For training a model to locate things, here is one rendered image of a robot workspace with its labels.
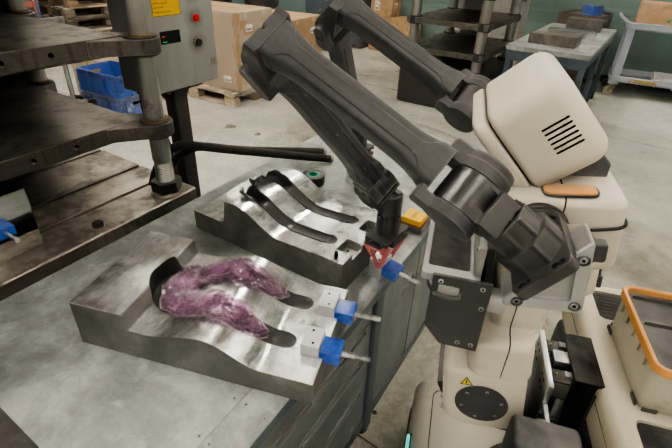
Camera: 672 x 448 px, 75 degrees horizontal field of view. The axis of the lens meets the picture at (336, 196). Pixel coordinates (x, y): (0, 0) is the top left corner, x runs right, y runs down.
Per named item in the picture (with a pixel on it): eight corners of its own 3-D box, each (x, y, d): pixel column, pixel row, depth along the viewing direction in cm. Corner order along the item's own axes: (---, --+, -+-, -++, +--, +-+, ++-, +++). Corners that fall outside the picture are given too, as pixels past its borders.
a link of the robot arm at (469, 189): (504, 247, 56) (530, 214, 56) (447, 194, 54) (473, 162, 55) (471, 240, 65) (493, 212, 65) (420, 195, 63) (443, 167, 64)
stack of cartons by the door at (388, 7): (420, 53, 738) (426, -1, 696) (411, 56, 714) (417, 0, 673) (376, 46, 779) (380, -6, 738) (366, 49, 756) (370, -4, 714)
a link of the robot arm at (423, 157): (215, 32, 61) (263, -20, 62) (240, 75, 74) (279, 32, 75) (476, 240, 55) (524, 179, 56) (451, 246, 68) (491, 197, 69)
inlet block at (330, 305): (381, 320, 95) (383, 301, 93) (377, 337, 91) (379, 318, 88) (323, 307, 98) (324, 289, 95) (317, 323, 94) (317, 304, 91)
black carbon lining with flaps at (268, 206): (361, 225, 120) (364, 194, 115) (329, 254, 108) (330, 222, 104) (264, 188, 136) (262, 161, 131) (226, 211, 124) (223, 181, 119)
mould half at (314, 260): (389, 242, 125) (393, 201, 119) (341, 294, 106) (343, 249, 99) (256, 192, 148) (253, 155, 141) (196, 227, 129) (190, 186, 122)
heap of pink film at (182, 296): (294, 287, 99) (293, 260, 95) (262, 347, 84) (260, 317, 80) (191, 265, 104) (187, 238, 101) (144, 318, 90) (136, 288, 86)
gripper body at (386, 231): (363, 240, 105) (365, 214, 102) (386, 223, 112) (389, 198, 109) (386, 251, 102) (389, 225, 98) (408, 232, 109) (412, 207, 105)
